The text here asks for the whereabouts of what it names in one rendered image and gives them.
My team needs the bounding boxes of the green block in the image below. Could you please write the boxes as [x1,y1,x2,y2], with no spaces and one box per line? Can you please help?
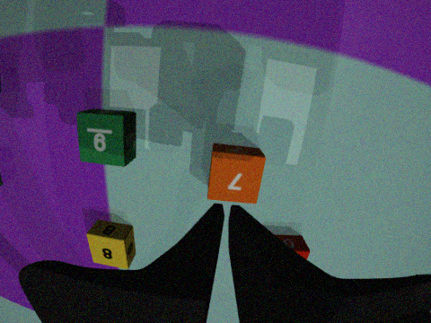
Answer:
[76,109,136,166]

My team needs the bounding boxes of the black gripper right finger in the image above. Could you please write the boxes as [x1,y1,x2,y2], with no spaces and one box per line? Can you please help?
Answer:
[227,205,431,323]

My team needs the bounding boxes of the orange block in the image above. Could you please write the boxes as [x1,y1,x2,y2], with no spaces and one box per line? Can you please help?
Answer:
[207,143,266,204]

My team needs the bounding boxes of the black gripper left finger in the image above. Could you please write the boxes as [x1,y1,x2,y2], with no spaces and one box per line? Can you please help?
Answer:
[18,204,225,323]

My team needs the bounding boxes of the yellow block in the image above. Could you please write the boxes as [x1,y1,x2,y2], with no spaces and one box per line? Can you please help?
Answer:
[87,220,136,269]

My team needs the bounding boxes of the red block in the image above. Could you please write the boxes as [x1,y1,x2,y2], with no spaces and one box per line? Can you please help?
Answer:
[274,234,310,259]

